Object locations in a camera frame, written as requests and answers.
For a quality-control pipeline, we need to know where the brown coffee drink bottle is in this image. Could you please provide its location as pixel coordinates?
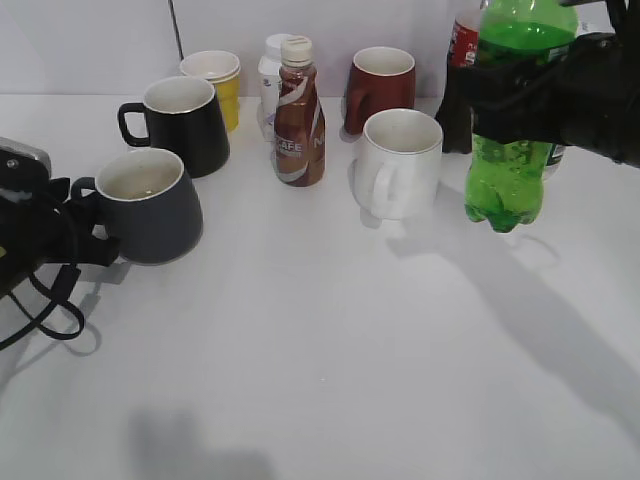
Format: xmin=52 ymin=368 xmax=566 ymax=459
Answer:
xmin=274 ymin=35 xmax=325 ymax=187

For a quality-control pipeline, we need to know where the dark red ceramic mug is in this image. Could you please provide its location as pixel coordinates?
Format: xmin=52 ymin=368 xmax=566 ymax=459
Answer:
xmin=343 ymin=46 xmax=416 ymax=135

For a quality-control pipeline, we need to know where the white ceramic mug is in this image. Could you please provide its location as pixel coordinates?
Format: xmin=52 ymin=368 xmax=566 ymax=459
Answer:
xmin=353 ymin=108 xmax=443 ymax=220

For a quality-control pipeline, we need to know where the black ceramic mug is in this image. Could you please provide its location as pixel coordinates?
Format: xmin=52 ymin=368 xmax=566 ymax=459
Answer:
xmin=117 ymin=76 xmax=230 ymax=178

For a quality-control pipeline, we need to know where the yellow paper cup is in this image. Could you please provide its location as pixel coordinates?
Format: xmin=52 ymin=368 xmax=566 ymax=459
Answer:
xmin=179 ymin=50 xmax=241 ymax=132

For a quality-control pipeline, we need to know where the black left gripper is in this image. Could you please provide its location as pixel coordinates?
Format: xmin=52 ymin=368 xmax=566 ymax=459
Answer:
xmin=1 ymin=137 xmax=119 ymax=296

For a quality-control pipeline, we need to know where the clear water bottle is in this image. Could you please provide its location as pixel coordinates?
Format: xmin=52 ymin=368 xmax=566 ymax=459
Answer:
xmin=542 ymin=20 xmax=595 ymax=181

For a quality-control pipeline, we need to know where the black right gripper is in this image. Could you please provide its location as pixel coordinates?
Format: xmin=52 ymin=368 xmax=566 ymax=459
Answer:
xmin=451 ymin=1 xmax=639 ymax=168

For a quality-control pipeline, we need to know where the cola bottle red label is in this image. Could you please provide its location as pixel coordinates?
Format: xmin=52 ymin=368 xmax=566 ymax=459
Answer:
xmin=435 ymin=8 xmax=483 ymax=154

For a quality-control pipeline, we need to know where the black wall cable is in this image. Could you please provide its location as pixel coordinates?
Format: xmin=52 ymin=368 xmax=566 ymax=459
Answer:
xmin=167 ymin=0 xmax=184 ymax=62

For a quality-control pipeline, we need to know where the green soda bottle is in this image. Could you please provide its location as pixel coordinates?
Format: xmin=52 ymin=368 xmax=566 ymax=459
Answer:
xmin=465 ymin=0 xmax=578 ymax=233

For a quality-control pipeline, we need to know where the dark grey ceramic mug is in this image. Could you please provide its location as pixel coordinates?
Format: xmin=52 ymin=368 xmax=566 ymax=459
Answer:
xmin=71 ymin=148 xmax=203 ymax=265

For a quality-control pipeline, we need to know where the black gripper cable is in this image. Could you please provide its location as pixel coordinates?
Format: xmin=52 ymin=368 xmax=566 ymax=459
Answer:
xmin=0 ymin=189 xmax=86 ymax=352

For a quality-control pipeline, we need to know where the white plastic bottle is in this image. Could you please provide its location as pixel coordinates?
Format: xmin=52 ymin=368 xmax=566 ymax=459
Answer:
xmin=258 ymin=33 xmax=290 ymax=141

